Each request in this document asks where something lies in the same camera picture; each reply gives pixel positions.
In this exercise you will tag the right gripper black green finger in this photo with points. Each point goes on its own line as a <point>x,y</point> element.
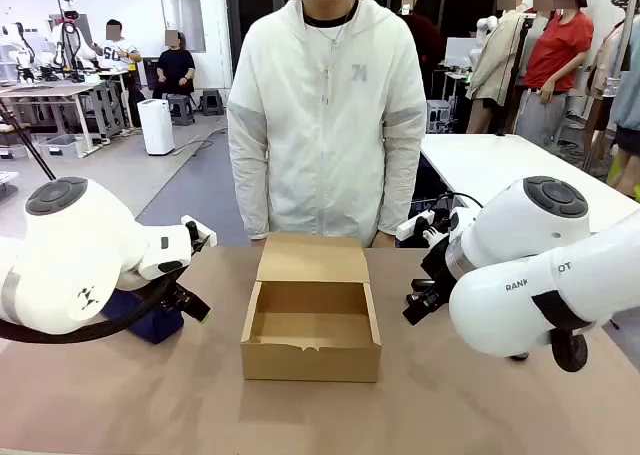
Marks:
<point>422,311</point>
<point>422,290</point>

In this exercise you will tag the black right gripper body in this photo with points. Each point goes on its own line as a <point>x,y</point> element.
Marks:
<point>439,270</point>

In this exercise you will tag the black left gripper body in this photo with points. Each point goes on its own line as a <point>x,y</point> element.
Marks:
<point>177,299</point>

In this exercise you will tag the navy blue zipper pouch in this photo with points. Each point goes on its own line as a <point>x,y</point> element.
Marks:
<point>152,325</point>

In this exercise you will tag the brown cardboard box with lid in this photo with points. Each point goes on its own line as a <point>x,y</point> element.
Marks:
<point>310,325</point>

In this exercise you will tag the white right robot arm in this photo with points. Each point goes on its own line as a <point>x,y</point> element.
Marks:
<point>525,275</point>

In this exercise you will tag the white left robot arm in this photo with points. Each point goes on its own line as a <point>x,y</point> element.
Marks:
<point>70,255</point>

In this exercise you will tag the person's left hand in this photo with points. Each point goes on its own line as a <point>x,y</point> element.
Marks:
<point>384,241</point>

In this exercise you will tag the white side table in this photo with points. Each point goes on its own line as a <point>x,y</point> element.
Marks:
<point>500,160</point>

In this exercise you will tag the grey plastic crate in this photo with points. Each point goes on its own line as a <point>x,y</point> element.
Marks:
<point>439,116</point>

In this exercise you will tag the white air purifier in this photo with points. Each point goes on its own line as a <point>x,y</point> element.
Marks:
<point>156,127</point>

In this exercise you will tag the person in white jacket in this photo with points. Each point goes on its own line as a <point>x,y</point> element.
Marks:
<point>325,125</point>

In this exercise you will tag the grey plastic stool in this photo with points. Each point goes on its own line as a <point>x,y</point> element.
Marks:
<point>181,109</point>
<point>212,102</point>

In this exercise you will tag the grey storage bin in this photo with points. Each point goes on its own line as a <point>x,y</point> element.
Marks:
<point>61,146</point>

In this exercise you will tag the black tripod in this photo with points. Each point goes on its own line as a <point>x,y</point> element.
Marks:
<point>30,145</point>

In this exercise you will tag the mannequin in beige coat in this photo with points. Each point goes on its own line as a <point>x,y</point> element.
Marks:
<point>495,60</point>

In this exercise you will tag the seated person black shirt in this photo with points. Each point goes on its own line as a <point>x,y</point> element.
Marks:
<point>175,67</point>

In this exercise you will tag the mannequin in dark red top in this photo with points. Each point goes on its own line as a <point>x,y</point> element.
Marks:
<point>422,35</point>

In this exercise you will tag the wooden workbench grey legs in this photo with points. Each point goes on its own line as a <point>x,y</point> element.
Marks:
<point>50,91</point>

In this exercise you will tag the mannequin in red shirt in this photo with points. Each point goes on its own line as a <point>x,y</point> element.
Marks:
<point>557,50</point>

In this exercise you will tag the seated person white printed shirt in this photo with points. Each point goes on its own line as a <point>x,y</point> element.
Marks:
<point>117,50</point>

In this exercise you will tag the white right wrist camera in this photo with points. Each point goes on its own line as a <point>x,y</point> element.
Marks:
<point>414,226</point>

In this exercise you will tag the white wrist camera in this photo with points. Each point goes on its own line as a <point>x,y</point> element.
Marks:
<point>202,232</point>
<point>414,226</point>

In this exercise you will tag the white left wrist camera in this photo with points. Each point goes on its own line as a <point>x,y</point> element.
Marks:
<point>202,232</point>

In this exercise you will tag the silver wall panel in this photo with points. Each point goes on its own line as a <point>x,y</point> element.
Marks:
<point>184,22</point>

